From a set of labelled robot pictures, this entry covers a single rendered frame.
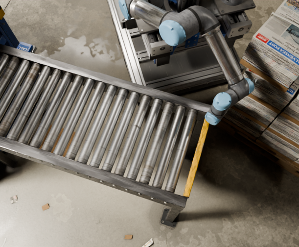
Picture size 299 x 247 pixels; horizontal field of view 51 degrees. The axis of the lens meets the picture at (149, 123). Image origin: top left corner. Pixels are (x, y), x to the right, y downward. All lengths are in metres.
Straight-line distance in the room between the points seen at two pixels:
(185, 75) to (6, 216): 1.65
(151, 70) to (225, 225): 1.24
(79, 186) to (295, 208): 1.56
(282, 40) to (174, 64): 1.05
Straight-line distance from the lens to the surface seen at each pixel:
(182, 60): 2.52
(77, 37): 2.96
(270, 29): 1.69
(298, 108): 1.89
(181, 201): 1.53
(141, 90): 1.70
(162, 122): 1.63
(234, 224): 2.38
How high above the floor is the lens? 2.30
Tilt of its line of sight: 68 degrees down
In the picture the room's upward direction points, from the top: straight up
